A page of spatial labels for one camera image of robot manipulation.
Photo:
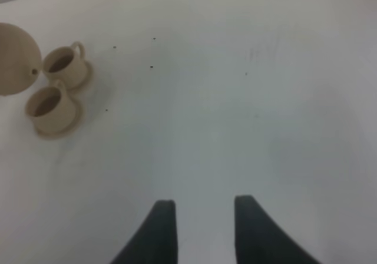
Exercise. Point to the far beige teacup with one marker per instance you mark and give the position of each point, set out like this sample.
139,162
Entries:
61,61

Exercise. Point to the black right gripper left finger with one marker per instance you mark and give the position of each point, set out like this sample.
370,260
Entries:
156,240

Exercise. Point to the beige saucer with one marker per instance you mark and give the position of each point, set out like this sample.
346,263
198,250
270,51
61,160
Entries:
78,80
60,121

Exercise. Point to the near beige teacup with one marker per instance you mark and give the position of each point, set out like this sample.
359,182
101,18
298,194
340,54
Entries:
44,100

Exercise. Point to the beige ceramic teapot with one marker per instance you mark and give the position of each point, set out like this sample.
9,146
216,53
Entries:
21,60

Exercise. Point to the near beige saucer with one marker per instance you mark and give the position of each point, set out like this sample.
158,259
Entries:
60,121

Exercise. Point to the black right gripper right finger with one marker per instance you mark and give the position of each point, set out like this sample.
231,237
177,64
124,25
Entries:
258,239

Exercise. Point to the beige teacup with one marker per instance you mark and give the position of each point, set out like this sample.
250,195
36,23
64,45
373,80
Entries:
61,61
44,100

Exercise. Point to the far beige saucer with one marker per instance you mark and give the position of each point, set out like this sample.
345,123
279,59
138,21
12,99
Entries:
78,80

